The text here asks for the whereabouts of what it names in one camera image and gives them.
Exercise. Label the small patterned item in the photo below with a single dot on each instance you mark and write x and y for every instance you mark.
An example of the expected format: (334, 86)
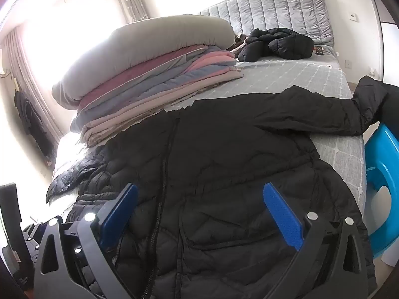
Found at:
(319, 49)

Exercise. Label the blue-grey folded quilt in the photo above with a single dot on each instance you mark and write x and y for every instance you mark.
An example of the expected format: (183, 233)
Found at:
(149, 88)

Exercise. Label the large black puffer jacket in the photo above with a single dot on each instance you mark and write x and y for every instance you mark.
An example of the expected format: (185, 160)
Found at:
(218, 149)

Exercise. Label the pink folded blanket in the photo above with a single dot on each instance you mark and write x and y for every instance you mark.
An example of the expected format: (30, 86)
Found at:
(215, 59)

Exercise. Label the mauve folded blanket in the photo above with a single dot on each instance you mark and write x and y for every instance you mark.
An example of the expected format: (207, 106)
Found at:
(124, 74)

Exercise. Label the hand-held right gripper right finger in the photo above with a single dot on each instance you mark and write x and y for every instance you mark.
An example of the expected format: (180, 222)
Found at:
(283, 218)

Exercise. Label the thick beige folded quilt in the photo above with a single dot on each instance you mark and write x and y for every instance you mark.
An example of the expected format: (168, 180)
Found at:
(140, 46)

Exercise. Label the white wall socket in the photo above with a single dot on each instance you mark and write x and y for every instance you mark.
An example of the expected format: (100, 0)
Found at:
(352, 16)

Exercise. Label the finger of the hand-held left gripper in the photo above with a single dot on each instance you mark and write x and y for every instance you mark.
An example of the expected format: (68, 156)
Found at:
(32, 239)

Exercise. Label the blue plastic stool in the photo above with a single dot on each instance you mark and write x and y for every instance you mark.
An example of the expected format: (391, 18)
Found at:
(382, 162)

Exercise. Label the dark hanging clothes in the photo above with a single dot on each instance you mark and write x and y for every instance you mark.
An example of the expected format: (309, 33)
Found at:
(31, 121)

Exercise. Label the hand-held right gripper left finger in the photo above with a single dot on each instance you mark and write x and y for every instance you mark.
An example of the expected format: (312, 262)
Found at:
(120, 215)

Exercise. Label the brown garment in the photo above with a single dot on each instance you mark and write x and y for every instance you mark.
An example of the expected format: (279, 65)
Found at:
(237, 43)

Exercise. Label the grey padded headboard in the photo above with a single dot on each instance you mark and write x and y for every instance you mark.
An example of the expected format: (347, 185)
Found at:
(274, 9)

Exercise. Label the white and grey wardrobe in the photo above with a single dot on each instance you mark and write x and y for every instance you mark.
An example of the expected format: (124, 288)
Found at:
(391, 53)

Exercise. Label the bed with grey quilted cover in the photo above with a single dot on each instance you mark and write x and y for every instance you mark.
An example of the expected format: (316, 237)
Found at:
(280, 74)

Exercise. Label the tan folded blanket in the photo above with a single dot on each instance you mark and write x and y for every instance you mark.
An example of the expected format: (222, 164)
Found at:
(140, 115)

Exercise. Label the small black puffer jacket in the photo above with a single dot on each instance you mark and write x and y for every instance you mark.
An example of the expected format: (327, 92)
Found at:
(280, 45)

